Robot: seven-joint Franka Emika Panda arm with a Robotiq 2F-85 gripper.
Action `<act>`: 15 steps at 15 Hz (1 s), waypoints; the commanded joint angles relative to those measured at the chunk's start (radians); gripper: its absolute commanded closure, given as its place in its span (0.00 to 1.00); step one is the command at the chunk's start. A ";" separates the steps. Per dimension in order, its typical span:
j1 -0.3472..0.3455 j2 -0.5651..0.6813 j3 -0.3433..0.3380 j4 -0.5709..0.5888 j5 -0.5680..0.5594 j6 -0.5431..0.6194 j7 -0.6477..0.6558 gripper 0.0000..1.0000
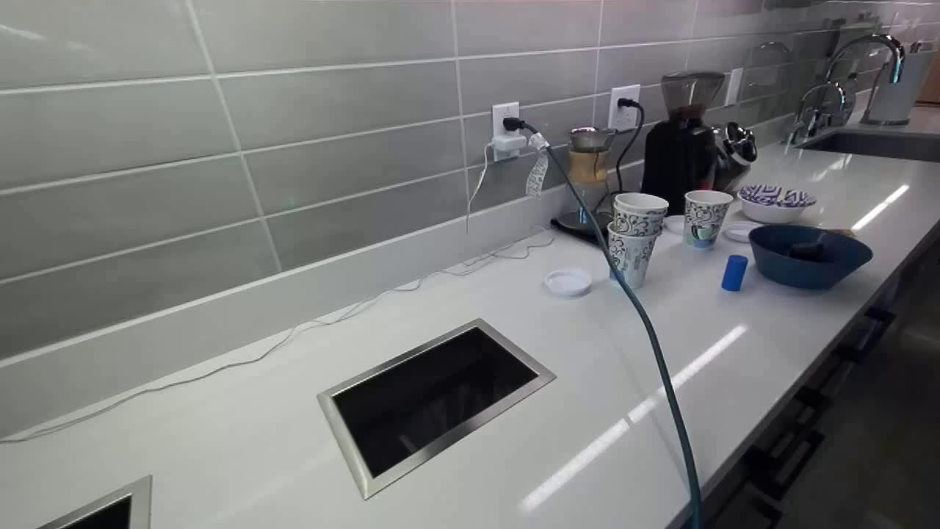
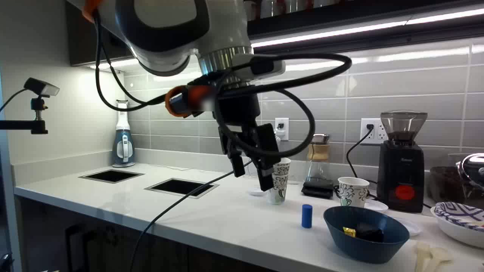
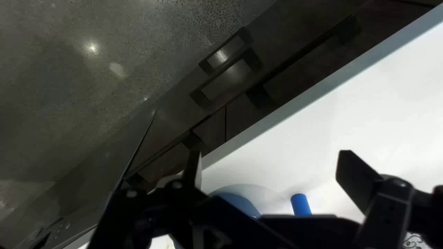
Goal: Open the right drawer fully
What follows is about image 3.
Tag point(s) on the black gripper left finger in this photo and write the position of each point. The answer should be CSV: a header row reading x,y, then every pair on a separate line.
x,y
139,212

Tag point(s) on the dark blue bowl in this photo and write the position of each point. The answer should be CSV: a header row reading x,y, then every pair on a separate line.
x,y
240,195

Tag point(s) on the small blue cylinder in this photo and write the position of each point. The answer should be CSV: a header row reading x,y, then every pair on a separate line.
x,y
301,204

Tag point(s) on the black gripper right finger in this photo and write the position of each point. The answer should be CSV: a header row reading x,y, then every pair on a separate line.
x,y
358,177

